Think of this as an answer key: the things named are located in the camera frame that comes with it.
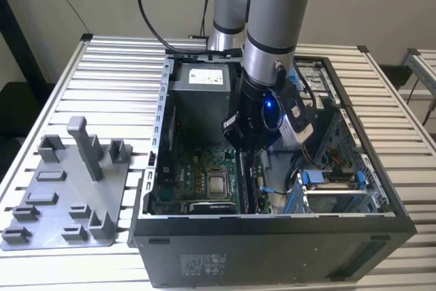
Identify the blue RAM stick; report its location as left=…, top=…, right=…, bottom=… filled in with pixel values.
left=239, top=153, right=251, bottom=214

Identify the installed RAM stick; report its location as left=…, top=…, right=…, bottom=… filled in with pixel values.
left=249, top=164, right=260, bottom=213

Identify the grey power supply unit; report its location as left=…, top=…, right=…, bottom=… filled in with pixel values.
left=168, top=62, right=245, bottom=147

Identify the CPU socket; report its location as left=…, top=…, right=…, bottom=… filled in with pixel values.
left=204, top=167, right=232, bottom=200

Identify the silver CPU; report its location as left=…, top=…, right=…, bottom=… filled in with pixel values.
left=208, top=174, right=228, bottom=195

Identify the green motherboard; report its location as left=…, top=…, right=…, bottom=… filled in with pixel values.
left=151, top=113, right=273, bottom=216

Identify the hard disk in blue carrier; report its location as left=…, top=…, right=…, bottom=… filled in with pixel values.
left=285, top=170, right=371, bottom=215

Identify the metal optical drive cage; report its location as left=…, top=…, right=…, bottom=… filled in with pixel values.
left=268, top=61, right=341, bottom=152

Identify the black graphics card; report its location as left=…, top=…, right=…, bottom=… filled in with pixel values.
left=189, top=201, right=238, bottom=215

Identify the perforated metal disk bay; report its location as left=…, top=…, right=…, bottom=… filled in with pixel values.
left=313, top=108, right=389, bottom=210

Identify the black PC case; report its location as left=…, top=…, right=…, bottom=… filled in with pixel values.
left=127, top=48, right=418, bottom=288

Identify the black box beside table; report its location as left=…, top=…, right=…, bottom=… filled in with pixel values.
left=379, top=64, right=413, bottom=87

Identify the grey parts rack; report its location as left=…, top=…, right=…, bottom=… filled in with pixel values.
left=0, top=116, right=134, bottom=251

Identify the metal slat side table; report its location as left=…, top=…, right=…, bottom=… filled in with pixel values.
left=401, top=48, right=436, bottom=101

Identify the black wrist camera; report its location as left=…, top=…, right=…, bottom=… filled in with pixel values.
left=277, top=81, right=309, bottom=125

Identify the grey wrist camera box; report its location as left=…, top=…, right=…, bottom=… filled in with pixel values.
left=278, top=113, right=315, bottom=144

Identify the blue ended data wire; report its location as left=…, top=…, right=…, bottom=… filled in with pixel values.
left=260, top=185, right=290, bottom=197

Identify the orange wire bundle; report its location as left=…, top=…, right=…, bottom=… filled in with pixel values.
left=301, top=140, right=341, bottom=172

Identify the black slanted post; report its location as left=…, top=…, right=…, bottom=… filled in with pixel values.
left=0, top=0, right=47, bottom=84

